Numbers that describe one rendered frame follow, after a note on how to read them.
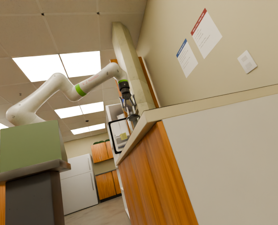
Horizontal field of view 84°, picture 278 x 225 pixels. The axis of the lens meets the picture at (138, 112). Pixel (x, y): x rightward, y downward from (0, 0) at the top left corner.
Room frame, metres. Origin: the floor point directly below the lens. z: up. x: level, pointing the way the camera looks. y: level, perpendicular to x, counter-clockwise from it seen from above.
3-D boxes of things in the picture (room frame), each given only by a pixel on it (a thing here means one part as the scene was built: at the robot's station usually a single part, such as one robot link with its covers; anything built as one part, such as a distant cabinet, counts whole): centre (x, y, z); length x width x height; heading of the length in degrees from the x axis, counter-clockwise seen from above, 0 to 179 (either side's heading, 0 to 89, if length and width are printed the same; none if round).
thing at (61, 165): (0.88, 0.66, 0.92); 0.32 x 0.32 x 0.04; 19
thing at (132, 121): (1.18, 0.06, 1.06); 0.11 x 0.11 x 0.21
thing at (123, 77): (1.17, 0.06, 1.55); 0.13 x 0.11 x 0.14; 163
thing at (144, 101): (1.71, -0.08, 1.33); 0.32 x 0.25 x 0.77; 16
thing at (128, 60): (1.71, -0.08, 2.18); 0.32 x 0.25 x 0.93; 16
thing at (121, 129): (1.80, 0.25, 1.19); 0.30 x 0.01 x 0.40; 99
